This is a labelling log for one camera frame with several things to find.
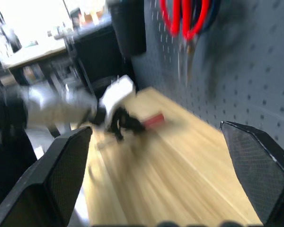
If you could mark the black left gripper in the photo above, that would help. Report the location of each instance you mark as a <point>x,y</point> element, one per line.
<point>119,116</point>

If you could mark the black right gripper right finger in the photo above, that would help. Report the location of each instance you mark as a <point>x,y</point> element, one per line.
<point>262,170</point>

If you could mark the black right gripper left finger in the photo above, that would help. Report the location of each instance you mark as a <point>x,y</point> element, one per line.
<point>49,184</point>

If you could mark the grey pegboard panel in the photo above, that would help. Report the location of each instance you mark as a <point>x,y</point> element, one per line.
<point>251,71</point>

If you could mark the black cabinet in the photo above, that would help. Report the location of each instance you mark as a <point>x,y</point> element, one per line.
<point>97,54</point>

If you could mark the black plastic cup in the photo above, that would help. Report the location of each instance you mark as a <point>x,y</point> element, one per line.
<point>130,28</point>

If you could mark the background wooden desk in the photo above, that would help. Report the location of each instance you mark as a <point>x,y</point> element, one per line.
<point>33,55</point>

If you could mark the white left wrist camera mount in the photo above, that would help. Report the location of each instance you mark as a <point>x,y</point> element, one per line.
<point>118,94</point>

